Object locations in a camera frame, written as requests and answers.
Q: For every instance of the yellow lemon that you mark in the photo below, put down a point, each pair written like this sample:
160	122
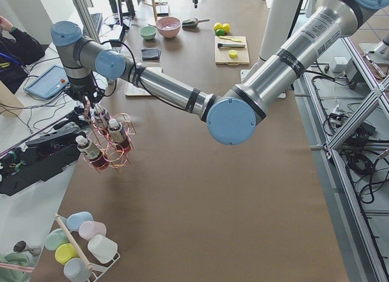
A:
217	26

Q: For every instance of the steel cocktail jigger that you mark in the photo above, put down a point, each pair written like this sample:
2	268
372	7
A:
22	246

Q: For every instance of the wooden cup tree stand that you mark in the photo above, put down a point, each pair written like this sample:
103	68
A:
160	8

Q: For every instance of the green lime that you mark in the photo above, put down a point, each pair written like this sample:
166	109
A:
226	27

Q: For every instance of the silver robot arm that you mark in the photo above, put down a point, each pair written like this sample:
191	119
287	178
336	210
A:
232	118

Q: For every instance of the light blue plastic cup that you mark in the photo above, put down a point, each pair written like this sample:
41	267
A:
75	220

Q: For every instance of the pink bowl of ice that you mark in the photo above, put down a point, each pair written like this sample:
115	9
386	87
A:
168	26

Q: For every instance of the black keyboard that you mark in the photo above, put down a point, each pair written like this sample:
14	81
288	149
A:
93	26

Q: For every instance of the blue teach pendant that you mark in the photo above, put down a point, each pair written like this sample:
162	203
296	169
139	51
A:
49	84

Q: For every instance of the white wire cup rack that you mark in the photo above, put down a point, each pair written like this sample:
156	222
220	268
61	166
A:
81	246

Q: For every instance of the black equipment case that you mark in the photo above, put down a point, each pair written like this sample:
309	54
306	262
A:
44	158

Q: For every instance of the yellow plastic knife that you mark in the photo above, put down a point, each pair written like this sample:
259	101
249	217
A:
229	38

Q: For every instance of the mint green bowl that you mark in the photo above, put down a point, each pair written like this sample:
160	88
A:
148	32

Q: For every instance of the grey plastic cup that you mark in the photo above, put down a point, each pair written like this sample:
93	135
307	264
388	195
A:
76	271

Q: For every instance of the pink plastic cup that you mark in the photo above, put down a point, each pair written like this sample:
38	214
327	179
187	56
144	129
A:
89	229

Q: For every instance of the yellow plastic cup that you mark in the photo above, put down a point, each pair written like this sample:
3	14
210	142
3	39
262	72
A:
65	252

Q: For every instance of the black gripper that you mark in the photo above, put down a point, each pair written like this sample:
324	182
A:
81	89

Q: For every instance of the aluminium frame post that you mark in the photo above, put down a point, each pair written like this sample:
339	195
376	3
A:
82	10

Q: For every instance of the white plastic cup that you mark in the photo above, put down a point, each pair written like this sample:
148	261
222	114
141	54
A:
103	248

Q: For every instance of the half lemon slice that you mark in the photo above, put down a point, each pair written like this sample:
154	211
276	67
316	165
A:
233	53

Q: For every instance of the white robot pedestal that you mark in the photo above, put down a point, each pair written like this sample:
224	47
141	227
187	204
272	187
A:
280	25

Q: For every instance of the seated person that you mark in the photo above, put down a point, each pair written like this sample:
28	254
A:
18	49

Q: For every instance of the mint green plastic cup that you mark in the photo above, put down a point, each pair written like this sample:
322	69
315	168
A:
55	239

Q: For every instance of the steel muddler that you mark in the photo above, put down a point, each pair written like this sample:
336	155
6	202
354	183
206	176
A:
230	46

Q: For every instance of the grey folded cloth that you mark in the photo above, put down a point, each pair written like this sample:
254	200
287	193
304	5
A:
151	54

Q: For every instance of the bamboo cutting board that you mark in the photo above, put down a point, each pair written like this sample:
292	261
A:
222	55

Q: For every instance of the cream serving tray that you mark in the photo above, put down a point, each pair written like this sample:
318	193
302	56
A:
132	91

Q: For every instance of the tea bottle white cap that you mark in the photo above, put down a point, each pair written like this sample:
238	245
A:
95	156

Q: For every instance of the copper wire bottle basket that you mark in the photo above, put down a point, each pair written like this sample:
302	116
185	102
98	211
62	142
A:
116	159

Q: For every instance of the steel ice scoop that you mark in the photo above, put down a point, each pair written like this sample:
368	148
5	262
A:
193	22

